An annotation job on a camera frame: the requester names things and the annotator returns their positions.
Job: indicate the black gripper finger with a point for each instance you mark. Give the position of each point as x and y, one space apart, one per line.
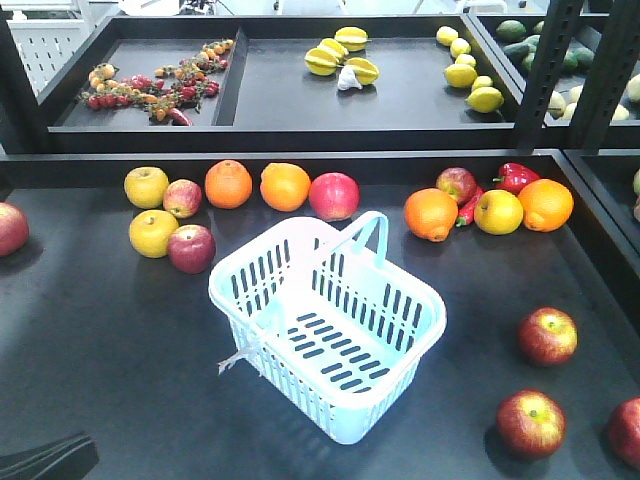
70 458

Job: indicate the light blue plastic basket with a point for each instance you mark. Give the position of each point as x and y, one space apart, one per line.
327 319

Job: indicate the black wooden fruit display table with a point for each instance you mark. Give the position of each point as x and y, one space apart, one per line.
96 338

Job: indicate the yellow apple lower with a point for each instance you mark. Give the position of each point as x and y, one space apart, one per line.
149 232

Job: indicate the lone red apple far left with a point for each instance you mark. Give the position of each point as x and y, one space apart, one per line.
14 229

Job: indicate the dark red apple near yellow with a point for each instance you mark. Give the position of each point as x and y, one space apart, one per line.
191 248

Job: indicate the yellow apple upper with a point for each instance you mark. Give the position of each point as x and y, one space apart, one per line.
145 186

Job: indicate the small pink apple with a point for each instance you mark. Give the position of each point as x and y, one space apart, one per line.
182 198

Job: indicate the orange left of pair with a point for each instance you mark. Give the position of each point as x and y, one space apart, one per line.
228 184

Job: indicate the orange of pair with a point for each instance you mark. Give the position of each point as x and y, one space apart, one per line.
228 184
284 186

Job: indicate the orange right of pair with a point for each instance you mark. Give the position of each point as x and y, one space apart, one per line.
284 186

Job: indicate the big red apple by oranges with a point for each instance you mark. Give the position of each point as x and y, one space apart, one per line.
334 196

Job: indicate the cherry tomato vine pile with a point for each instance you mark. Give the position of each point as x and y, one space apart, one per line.
169 93

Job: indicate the orange in right cluster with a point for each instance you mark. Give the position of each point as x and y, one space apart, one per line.
430 214

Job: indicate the front red apple left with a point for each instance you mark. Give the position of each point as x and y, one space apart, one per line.
531 423

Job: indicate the red chili pepper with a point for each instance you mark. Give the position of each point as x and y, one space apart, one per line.
466 214

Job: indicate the white garlic bulb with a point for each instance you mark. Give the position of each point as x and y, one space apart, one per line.
347 80

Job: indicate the starfruit left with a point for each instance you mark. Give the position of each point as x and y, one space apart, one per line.
323 61

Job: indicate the starfruit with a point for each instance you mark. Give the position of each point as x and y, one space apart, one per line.
365 71
352 38
323 61

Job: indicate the red apple in right cluster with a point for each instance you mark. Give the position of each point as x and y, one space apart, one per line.
458 182

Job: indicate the starfruit right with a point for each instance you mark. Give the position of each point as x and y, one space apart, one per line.
365 71

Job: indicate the front red apple upper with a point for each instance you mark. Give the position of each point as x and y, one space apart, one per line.
547 337

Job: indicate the yellow apple in right cluster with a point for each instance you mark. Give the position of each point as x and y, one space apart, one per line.
498 212

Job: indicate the starfruit top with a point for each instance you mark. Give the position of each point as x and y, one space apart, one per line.
352 38

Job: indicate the red bell pepper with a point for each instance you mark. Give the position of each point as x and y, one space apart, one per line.
513 177

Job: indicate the rightmost orange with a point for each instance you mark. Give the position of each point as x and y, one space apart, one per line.
547 205

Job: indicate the large lemon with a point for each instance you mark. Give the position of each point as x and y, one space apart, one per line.
460 75

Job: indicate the front lemon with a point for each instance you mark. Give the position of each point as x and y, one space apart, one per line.
485 99

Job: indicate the front red apple right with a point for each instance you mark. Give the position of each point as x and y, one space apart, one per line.
623 432

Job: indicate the black upright post right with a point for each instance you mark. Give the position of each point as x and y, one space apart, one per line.
592 127

